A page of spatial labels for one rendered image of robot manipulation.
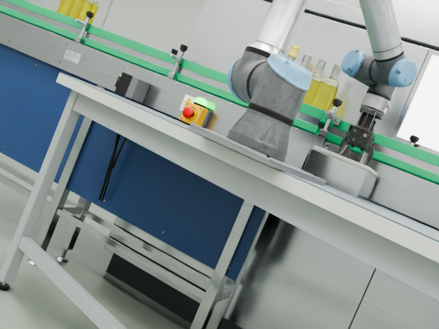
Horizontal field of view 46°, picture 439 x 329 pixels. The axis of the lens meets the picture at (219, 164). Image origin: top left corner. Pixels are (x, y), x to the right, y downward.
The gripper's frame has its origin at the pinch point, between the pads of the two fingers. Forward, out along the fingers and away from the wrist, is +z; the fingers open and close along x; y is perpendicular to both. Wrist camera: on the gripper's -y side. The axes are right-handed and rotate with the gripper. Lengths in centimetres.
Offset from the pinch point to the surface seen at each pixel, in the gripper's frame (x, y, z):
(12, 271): -84, 24, 73
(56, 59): -125, -3, 2
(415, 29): -3, -31, -57
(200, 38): -85, -34, -30
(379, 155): 5.0, -13.8, -9.7
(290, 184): 0, 57, 7
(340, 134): -9.5, -14.3, -11.3
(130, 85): -82, 5, 0
